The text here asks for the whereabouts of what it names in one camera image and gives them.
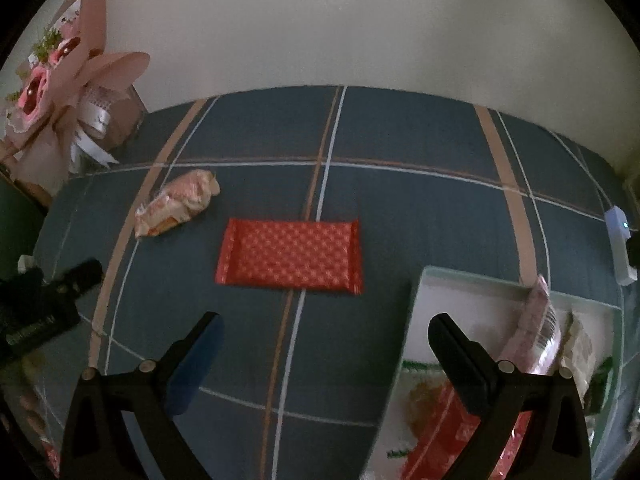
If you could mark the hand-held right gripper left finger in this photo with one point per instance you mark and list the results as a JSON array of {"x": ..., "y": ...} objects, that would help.
[{"x": 197, "y": 360}]

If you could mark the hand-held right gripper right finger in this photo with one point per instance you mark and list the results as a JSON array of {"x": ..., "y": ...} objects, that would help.
[{"x": 470, "y": 390}]

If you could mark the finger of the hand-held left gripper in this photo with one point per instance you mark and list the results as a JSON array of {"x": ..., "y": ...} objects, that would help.
[{"x": 80, "y": 277}]

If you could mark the red patterned snack packet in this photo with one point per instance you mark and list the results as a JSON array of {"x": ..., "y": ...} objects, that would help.
[
  {"x": 290, "y": 255},
  {"x": 445, "y": 455}
]

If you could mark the green-edged white box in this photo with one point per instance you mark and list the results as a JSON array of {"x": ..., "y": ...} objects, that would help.
[{"x": 465, "y": 305}]

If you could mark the pink snack packet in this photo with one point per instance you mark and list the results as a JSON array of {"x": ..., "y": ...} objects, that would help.
[{"x": 532, "y": 330}]

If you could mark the white and green snack packet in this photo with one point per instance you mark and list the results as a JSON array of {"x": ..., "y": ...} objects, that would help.
[{"x": 400, "y": 452}]

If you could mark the clear rice cracker packet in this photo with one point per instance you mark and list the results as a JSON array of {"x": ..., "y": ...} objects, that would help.
[{"x": 577, "y": 350}]

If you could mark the tan bread roll packet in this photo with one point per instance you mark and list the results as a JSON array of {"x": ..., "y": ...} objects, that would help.
[{"x": 175, "y": 205}]

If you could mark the green headboard with wooden trim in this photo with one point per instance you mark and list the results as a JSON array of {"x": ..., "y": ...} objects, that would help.
[{"x": 20, "y": 220}]

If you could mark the pink paper flower bouquet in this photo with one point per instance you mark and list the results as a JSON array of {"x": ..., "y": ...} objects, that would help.
[{"x": 60, "y": 85}]

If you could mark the white power strip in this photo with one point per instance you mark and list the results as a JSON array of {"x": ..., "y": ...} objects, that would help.
[{"x": 619, "y": 245}]

